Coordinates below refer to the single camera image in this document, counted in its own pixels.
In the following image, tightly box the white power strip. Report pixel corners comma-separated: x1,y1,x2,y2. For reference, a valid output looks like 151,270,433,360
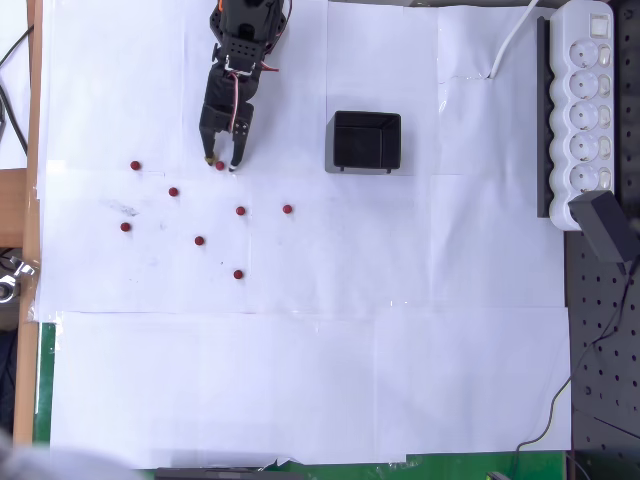
548,0,615,232

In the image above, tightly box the silver metal clamp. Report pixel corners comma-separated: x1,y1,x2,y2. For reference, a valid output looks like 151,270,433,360
0,253,37,304

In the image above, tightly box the thin black adapter cable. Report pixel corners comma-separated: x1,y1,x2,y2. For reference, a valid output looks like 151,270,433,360
509,259,636,474

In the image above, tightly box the blurry grey object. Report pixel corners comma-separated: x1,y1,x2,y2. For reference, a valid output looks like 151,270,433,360
0,427,141,480

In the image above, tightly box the white paper table cover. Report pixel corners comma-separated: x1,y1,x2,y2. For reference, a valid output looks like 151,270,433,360
33,0,574,471

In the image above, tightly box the green cutting mat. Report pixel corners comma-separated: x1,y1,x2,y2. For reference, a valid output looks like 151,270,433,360
32,321,569,480

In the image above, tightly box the black pegboard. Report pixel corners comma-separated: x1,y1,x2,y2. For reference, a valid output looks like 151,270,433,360
563,0,640,480

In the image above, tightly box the white power cable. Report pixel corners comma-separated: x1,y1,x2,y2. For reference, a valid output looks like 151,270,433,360
488,0,541,80

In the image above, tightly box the wooden table edge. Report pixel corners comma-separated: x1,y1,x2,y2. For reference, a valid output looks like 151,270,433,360
10,0,45,446

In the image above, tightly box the black power adapter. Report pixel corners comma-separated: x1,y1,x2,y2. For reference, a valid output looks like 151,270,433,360
568,190,636,265

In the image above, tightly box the black open box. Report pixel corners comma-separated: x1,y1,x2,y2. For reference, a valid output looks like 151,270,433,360
324,110,403,175

